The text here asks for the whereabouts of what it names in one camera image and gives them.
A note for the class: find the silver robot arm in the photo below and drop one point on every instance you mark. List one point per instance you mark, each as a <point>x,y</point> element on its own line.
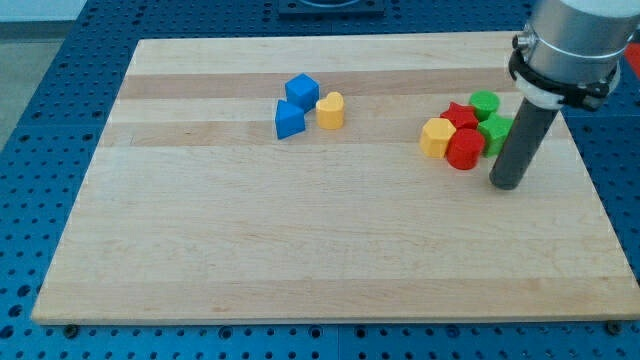
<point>568,54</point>

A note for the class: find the green star block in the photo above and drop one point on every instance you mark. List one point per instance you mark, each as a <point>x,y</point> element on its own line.
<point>495,130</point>

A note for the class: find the red cylinder block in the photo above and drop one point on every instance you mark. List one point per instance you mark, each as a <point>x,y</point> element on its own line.
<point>465,148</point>

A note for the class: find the blue cube block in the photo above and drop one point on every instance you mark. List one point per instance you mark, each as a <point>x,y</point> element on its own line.
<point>302,91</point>

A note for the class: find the blue triangle block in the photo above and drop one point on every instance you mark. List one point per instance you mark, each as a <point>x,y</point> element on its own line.
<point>289,119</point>

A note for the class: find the yellow heart block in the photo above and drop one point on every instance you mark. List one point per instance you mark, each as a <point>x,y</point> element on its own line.
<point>330,111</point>

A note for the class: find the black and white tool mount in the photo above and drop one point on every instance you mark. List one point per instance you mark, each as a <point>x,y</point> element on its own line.
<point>553,93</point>

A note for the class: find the yellow pentagon block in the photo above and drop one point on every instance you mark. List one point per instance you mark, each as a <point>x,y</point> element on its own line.
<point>435,136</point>

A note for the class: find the green cylinder block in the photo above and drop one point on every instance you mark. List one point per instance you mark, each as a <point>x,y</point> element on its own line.
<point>485,103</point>

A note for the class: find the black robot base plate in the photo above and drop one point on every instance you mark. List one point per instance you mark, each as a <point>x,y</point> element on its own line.
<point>293,8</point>

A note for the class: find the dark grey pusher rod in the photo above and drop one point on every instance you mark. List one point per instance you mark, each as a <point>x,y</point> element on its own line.
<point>529,129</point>

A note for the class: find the wooden board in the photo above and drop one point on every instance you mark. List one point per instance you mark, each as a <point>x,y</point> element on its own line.
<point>192,211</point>

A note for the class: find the red star block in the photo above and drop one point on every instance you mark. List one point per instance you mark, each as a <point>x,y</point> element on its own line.
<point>461,116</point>

